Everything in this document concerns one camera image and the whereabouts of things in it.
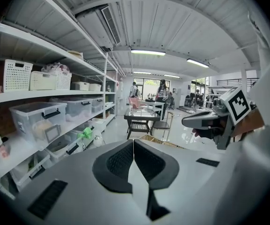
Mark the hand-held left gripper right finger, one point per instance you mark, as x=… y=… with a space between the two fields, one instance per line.
x=155 y=167

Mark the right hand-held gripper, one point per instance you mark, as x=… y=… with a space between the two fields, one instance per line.
x=237 y=104

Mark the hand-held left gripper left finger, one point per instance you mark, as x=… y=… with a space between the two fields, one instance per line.
x=116 y=165

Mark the person's right forearm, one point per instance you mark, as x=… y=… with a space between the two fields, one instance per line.
x=249 y=123

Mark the person's right hand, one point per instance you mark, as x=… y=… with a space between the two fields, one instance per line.
x=202 y=133

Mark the woven wicker basket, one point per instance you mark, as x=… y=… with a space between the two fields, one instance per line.
x=151 y=138

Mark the clear plastic bag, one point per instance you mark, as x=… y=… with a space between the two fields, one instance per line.
x=99 y=138

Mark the wooden chair dark seat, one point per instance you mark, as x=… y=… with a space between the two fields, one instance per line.
x=161 y=125

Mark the green plastic bag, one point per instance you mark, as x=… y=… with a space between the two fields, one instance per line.
x=85 y=133

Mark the white table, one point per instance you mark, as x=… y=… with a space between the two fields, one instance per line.
x=154 y=103

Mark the long ceiling tube light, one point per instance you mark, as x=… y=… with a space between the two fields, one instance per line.
x=148 y=52
x=198 y=62
x=141 y=72
x=171 y=76

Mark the dark glass-top coffee table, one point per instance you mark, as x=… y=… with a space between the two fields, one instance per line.
x=140 y=116

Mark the dark metal railing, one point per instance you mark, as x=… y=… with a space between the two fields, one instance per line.
x=237 y=81

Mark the pink chair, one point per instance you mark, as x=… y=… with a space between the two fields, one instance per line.
x=136 y=103

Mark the person's white shirt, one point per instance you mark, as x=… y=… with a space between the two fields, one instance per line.
x=254 y=172

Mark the white storage box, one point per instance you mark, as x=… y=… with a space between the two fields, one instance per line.
x=95 y=87
x=81 y=86

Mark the white lattice basket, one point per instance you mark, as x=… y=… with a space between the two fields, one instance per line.
x=64 y=80

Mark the white metal shelving unit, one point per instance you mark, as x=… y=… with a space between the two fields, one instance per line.
x=45 y=94

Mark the cream plastic basket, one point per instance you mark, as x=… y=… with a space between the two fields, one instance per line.
x=42 y=81

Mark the pink and white cloth bundle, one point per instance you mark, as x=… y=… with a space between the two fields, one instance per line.
x=55 y=67

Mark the beige woven hat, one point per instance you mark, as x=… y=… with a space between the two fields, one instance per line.
x=75 y=54

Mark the pink bottle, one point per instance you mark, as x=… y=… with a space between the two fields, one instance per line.
x=0 y=144

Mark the tall white perforated basket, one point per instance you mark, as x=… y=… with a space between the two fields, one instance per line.
x=16 y=76

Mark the ceiling air conditioner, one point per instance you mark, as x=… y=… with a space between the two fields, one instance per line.
x=102 y=27

